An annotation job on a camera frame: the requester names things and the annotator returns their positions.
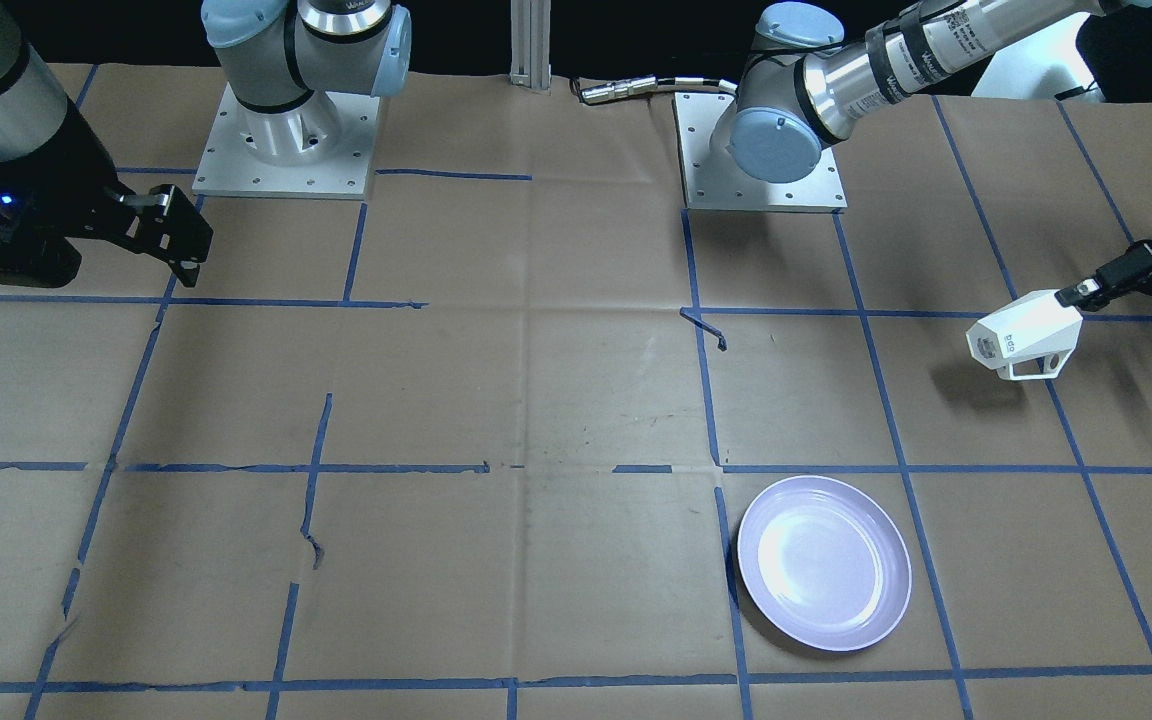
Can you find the white faceted cup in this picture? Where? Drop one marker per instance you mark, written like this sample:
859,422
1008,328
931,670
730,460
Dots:
1030,339

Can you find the silver cable connector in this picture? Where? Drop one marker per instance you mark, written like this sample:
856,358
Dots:
623,89

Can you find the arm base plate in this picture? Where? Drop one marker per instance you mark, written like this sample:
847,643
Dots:
321,150
713,180

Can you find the lavender plate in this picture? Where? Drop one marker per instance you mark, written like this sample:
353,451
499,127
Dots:
824,563

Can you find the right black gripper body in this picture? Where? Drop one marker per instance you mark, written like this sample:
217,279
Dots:
74,172

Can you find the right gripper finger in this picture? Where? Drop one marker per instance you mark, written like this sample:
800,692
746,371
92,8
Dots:
187,272

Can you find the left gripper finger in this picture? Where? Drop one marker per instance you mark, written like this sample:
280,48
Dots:
1086,293

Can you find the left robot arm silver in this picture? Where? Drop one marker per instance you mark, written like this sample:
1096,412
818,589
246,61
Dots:
806,88

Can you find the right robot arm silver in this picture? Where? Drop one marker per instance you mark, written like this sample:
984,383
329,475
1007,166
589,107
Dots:
282,59

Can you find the aluminium profile post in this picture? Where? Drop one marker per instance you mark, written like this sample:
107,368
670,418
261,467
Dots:
529,32

